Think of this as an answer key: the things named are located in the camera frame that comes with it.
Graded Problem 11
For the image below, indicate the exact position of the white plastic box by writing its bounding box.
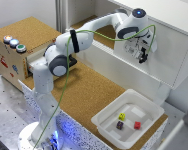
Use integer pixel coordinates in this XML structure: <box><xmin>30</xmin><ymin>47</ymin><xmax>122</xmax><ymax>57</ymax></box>
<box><xmin>90</xmin><ymin>88</ymin><xmax>166</xmax><ymax>150</ymax></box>

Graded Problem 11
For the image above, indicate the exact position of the green cable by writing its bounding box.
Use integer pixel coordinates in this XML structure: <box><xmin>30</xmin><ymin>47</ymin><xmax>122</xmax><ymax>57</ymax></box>
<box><xmin>32</xmin><ymin>23</ymin><xmax>157</xmax><ymax>150</ymax></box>

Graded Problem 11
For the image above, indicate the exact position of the blue button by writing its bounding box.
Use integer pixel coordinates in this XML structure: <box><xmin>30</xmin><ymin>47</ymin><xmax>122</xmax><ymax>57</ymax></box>
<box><xmin>9</xmin><ymin>38</ymin><xmax>21</xmax><ymax>48</ymax></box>

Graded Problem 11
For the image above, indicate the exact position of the purple block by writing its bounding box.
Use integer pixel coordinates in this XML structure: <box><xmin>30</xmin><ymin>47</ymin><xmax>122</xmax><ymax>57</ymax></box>
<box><xmin>115</xmin><ymin>120</ymin><xmax>125</xmax><ymax>131</ymax></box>

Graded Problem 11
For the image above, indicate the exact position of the red button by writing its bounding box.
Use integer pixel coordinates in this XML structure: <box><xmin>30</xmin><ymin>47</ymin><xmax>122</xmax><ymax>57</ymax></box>
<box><xmin>2</xmin><ymin>34</ymin><xmax>14</xmax><ymax>45</ymax></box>

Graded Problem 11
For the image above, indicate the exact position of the yellow block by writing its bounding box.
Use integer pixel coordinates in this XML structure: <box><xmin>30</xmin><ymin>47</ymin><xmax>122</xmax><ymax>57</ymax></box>
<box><xmin>118</xmin><ymin>112</ymin><xmax>127</xmax><ymax>122</ymax></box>

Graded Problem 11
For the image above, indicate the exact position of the pink block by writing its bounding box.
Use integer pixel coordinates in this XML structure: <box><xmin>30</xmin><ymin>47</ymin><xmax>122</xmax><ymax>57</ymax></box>
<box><xmin>133</xmin><ymin>121</ymin><xmax>142</xmax><ymax>131</ymax></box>

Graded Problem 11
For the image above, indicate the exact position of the white cabinet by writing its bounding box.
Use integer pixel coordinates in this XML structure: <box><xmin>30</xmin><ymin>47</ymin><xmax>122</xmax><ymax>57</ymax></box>
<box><xmin>65</xmin><ymin>0</ymin><xmax>188</xmax><ymax>108</ymax></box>

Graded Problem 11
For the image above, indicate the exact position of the green button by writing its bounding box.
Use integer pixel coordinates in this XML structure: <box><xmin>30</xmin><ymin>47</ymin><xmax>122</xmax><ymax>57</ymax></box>
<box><xmin>15</xmin><ymin>43</ymin><xmax>28</xmax><ymax>54</ymax></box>

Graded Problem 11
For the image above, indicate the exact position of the wooden drawer box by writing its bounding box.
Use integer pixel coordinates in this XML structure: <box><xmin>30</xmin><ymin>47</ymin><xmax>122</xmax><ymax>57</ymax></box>
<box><xmin>0</xmin><ymin>16</ymin><xmax>64</xmax><ymax>92</ymax></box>

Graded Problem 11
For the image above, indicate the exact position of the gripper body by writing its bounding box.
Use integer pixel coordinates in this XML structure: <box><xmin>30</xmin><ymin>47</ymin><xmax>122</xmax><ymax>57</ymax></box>
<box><xmin>123</xmin><ymin>29</ymin><xmax>159</xmax><ymax>58</ymax></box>

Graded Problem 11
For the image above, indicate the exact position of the white sliding door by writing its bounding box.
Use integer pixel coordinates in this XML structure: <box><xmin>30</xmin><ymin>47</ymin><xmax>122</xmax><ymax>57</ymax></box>
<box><xmin>112</xmin><ymin>17</ymin><xmax>188</xmax><ymax>90</ymax></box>

